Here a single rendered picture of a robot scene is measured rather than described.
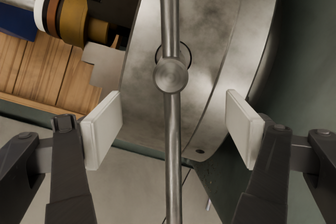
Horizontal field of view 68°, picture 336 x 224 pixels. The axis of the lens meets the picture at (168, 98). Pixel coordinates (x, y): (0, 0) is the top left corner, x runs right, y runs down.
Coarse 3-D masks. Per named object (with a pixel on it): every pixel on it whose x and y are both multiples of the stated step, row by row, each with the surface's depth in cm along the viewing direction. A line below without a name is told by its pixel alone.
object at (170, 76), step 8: (168, 56) 16; (160, 64) 15; (168, 64) 15; (176, 64) 15; (184, 64) 15; (160, 72) 15; (168, 72) 15; (176, 72) 15; (184, 72) 15; (160, 80) 15; (168, 80) 15; (176, 80) 15; (184, 80) 15; (160, 88) 15; (168, 88) 15; (176, 88) 15
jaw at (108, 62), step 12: (84, 48) 36; (96, 48) 36; (108, 48) 36; (84, 60) 36; (96, 60) 36; (108, 60) 36; (120, 60) 36; (96, 72) 36; (108, 72) 36; (120, 72) 36; (96, 84) 36; (108, 84) 36
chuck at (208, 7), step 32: (192, 0) 23; (224, 0) 23; (160, 32) 23; (192, 32) 23; (224, 32) 23; (128, 64) 23; (192, 64) 23; (128, 96) 25; (160, 96) 25; (192, 96) 24; (128, 128) 29; (160, 128) 27; (192, 128) 27
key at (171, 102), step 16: (160, 0) 15; (176, 0) 15; (160, 16) 16; (176, 16) 16; (176, 32) 16; (176, 48) 16; (176, 96) 17; (176, 112) 17; (176, 128) 18; (176, 144) 18; (176, 160) 18; (176, 176) 18; (176, 192) 18; (176, 208) 18
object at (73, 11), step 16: (48, 0) 34; (64, 0) 33; (80, 0) 34; (48, 16) 34; (64, 16) 34; (80, 16) 34; (48, 32) 36; (64, 32) 35; (80, 32) 34; (96, 32) 35; (112, 32) 40
